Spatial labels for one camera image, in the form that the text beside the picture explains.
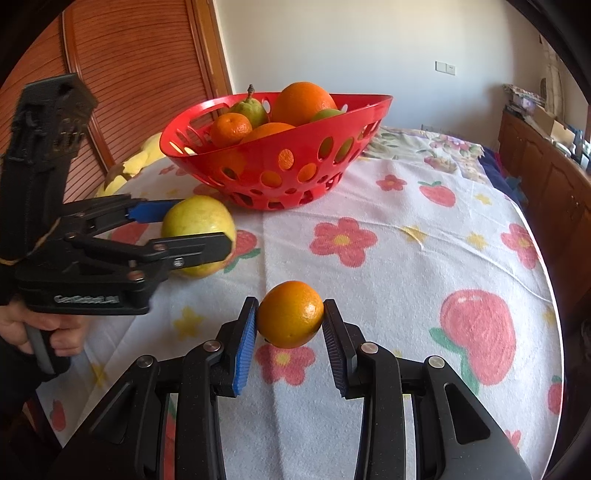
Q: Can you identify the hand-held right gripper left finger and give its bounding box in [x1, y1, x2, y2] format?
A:
[53, 296, 259, 480]

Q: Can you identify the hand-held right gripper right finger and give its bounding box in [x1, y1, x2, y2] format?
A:
[322, 299, 534, 480]

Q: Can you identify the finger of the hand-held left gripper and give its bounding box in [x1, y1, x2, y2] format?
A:
[66, 232, 234, 282]
[61, 194, 185, 234]

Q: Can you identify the large yellow-green apple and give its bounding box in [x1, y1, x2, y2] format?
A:
[161, 195, 238, 280]

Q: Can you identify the small orange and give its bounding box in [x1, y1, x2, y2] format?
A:
[256, 280, 325, 349]

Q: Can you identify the green pear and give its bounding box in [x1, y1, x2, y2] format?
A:
[230, 84, 269, 129]

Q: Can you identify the medium orange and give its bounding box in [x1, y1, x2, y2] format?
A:
[241, 122, 297, 145]

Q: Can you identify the red perforated plastic basket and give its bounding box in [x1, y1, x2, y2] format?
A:
[159, 92, 394, 212]

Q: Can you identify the large orange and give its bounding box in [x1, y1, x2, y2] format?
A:
[270, 81, 339, 127]

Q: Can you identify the green apple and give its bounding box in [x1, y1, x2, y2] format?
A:
[309, 108, 346, 124]

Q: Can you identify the person's left forearm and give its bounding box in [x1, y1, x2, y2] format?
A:
[0, 339, 63, 480]

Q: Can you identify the person's left hand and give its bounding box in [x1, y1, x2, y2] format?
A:
[0, 302, 89, 357]

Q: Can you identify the yellow plush toy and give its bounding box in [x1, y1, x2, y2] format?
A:
[95, 132, 168, 199]

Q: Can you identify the mandarin orange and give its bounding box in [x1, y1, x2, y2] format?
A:
[211, 113, 254, 149]

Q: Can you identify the wooden louvered wardrobe door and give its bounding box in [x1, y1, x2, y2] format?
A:
[0, 0, 234, 204]

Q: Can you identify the floral bedsheet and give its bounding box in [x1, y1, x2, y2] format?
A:
[365, 126, 485, 174]

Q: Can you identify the wooden side cabinet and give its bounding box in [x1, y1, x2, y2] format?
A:
[498, 111, 591, 324]

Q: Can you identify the cardboard box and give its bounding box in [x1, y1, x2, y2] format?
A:
[531, 104, 575, 141]

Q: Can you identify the patterned fabric pile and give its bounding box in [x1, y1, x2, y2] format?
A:
[502, 83, 546, 114]

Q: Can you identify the pale curtain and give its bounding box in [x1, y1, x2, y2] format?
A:
[538, 37, 566, 121]

